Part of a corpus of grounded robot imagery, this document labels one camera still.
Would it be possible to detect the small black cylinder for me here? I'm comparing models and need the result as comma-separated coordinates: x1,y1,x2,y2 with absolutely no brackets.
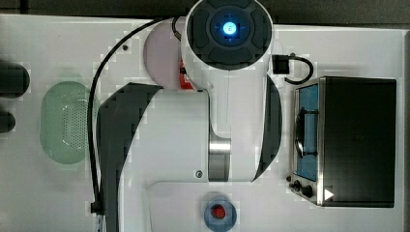
0,111,15,133

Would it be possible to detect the pale pink plate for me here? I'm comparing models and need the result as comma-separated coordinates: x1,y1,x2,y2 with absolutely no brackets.
143,19,181,90

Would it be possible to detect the large black cylinder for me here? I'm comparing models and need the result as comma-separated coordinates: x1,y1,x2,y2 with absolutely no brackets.
0,61,30,99

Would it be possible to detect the green perforated basket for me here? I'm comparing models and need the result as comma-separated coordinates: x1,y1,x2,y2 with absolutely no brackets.
40,81,90,164

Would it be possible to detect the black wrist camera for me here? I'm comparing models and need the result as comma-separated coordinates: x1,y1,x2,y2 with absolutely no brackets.
273,54,314,85

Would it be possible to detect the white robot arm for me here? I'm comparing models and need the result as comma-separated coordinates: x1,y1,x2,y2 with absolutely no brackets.
97,0,282,232

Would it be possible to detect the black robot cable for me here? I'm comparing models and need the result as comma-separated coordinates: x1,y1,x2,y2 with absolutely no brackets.
86,16,175,216

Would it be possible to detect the red strawberry toy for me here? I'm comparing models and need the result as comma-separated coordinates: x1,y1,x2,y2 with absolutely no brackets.
211,204,226,219

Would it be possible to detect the red felt ketchup bottle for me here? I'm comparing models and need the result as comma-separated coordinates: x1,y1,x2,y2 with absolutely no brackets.
179,60,195,90

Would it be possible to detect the black toaster oven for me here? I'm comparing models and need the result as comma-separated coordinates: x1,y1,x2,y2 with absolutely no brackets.
287,76,396,208

